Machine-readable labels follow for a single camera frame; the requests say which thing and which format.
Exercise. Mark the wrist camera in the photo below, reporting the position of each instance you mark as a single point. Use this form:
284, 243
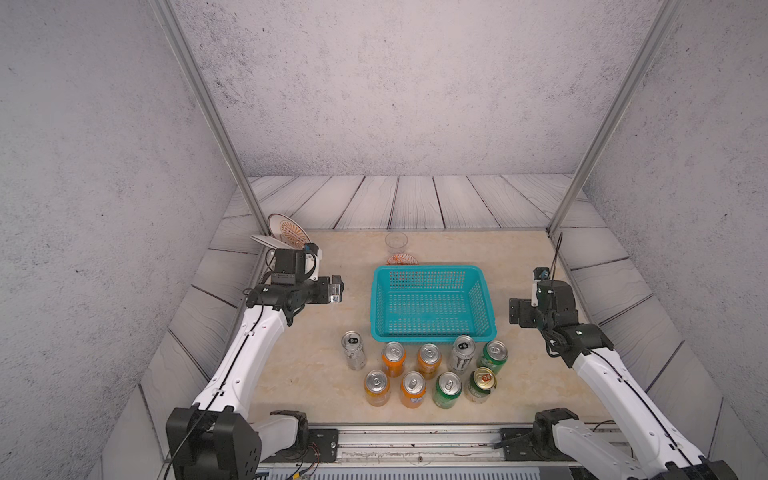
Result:
312, 256
540, 274

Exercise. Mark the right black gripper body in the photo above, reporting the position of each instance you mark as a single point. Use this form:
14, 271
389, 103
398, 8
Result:
528, 315

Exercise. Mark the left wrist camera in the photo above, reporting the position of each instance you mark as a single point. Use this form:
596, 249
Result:
312, 256

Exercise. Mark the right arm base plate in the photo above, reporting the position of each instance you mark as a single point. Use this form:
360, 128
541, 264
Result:
528, 445

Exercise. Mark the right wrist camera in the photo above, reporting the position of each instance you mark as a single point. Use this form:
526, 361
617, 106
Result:
540, 274

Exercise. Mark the aluminium mounting rail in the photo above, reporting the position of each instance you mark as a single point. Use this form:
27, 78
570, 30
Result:
402, 451

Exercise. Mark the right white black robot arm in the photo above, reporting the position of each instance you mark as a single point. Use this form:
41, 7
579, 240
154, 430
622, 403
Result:
659, 449

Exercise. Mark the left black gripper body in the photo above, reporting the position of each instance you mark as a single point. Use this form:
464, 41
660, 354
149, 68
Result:
318, 291

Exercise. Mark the clear plastic cup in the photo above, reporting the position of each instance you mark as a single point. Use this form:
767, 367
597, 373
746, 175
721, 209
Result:
396, 242

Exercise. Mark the patterned upright plate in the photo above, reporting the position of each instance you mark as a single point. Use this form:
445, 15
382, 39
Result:
287, 231

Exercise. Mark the aluminium frame post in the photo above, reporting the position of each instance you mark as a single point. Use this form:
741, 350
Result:
183, 53
642, 62

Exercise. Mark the green soda can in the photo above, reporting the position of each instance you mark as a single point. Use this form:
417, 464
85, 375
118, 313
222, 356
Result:
494, 356
448, 388

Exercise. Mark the silver drink can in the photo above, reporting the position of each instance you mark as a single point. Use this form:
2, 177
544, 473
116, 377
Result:
353, 348

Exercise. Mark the right aluminium frame post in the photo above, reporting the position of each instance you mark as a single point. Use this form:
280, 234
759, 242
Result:
642, 62

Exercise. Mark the red patterned bowl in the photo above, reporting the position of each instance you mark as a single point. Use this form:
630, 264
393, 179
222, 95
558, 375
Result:
402, 259

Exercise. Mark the white flat plate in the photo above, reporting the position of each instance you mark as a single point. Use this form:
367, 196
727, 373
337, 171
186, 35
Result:
270, 242

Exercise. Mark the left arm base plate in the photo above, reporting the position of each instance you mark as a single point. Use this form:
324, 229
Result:
322, 445

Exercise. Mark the white monster energy can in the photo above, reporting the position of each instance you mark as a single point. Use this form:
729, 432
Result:
461, 355

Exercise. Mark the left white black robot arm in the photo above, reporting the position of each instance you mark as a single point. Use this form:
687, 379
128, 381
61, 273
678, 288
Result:
212, 438

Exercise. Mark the left aluminium frame post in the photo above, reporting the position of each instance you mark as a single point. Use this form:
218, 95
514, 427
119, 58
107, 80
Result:
183, 53

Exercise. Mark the orange soda can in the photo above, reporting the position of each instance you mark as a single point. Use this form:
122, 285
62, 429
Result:
393, 357
377, 388
412, 389
428, 360

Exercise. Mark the brown gold drink can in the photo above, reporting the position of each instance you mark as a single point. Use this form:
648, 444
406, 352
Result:
480, 385

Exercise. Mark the teal plastic basket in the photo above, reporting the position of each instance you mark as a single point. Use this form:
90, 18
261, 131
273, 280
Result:
431, 304

